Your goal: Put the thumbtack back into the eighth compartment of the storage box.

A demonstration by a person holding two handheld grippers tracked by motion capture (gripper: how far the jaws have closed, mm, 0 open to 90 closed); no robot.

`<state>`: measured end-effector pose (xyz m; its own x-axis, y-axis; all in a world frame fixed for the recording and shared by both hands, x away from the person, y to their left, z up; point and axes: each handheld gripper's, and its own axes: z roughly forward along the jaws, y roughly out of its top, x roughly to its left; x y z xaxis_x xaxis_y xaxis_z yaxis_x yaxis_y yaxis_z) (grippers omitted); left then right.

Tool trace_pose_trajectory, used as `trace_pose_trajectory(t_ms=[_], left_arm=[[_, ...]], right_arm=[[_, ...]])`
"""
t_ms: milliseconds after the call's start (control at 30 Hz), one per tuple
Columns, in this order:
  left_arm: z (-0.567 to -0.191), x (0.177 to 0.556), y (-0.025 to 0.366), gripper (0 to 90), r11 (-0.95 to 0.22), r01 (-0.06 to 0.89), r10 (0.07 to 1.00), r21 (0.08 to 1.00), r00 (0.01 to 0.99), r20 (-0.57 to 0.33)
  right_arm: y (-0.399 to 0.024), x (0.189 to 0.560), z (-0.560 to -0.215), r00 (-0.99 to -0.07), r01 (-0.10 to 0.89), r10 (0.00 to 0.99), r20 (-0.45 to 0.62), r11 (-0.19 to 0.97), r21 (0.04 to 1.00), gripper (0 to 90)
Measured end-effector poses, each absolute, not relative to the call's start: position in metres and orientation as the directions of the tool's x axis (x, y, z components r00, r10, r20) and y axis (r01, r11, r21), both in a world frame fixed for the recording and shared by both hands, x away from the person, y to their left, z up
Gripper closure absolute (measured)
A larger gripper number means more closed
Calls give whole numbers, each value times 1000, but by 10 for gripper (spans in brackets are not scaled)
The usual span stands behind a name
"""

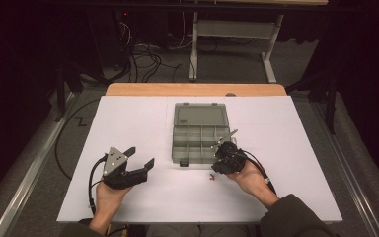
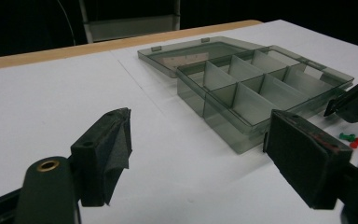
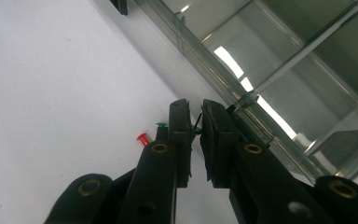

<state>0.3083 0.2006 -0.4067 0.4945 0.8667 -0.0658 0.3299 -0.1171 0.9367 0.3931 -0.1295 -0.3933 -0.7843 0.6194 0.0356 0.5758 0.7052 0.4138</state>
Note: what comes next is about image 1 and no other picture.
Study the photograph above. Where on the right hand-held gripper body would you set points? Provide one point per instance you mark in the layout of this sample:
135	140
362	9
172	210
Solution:
232	158

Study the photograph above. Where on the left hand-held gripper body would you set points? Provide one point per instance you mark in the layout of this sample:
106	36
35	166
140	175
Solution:
116	171

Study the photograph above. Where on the grey transparent compartment box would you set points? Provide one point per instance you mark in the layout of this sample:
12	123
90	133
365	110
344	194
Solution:
199	135

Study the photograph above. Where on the person's right hand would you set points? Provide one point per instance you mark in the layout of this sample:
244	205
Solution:
251	179

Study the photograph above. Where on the person's left hand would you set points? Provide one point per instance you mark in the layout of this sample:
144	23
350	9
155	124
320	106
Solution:
108	200

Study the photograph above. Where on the white board table cover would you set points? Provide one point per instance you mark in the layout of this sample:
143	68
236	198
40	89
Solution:
128	131

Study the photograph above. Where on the person's lap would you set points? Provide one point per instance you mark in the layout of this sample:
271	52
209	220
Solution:
204	231

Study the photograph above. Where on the black metal stand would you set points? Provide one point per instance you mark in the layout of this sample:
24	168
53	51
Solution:
322	95
67	89

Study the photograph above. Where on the aluminium floor rail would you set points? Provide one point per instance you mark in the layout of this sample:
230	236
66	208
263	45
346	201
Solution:
348	171
29	177

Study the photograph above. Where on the white metal desk frame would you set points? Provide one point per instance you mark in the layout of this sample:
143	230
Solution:
233	29

